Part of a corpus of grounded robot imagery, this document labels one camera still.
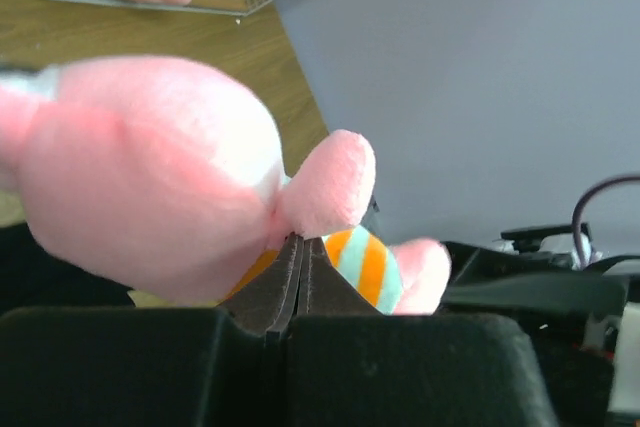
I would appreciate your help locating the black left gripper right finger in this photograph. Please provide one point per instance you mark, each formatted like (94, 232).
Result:
(349, 366)

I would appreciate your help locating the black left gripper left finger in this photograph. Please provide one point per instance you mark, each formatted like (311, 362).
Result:
(114, 366)

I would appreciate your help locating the pink plush striped hat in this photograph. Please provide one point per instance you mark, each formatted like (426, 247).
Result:
(167, 175)

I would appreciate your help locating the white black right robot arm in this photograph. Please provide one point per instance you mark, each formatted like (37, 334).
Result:
(572, 315)

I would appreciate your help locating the black t-shirt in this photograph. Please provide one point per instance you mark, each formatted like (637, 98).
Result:
(31, 277)

